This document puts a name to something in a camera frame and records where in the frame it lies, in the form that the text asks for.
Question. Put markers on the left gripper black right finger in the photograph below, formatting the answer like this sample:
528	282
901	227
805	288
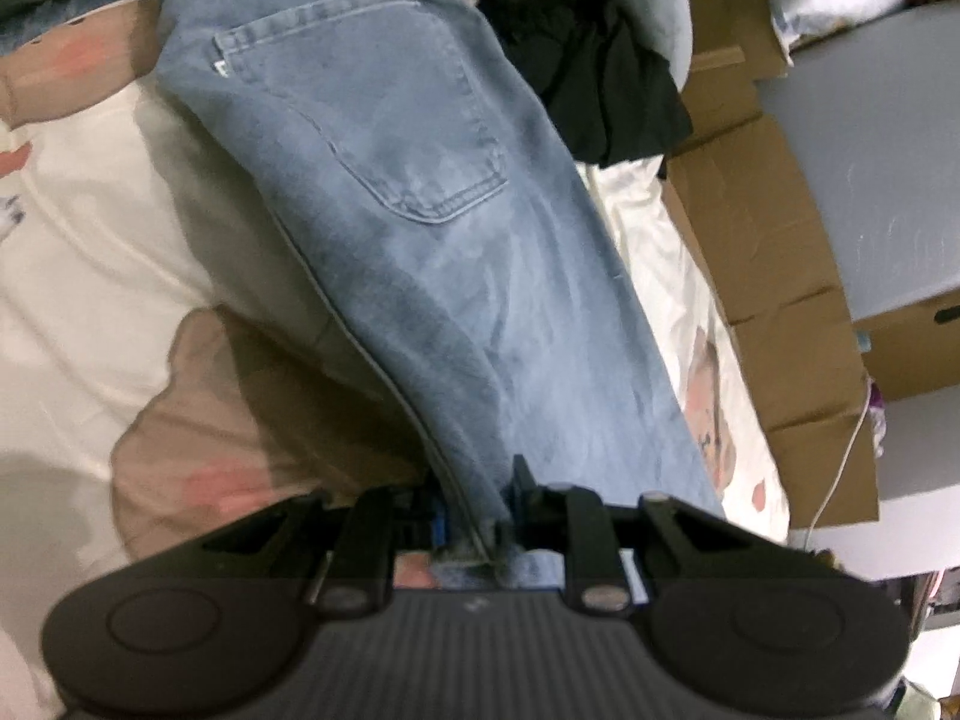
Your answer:
657	543

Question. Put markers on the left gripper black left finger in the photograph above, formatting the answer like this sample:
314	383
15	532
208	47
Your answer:
340	560

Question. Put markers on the blue denim jeans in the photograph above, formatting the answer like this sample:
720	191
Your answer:
423	187

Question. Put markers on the white printed bed sheet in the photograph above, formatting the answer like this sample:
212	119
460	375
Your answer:
166	366

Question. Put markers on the brown cardboard box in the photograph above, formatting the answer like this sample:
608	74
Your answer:
742	198

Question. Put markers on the black garment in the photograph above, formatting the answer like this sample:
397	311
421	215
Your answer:
609	95

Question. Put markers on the grey-blue storage box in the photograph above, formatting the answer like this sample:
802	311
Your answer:
872	118

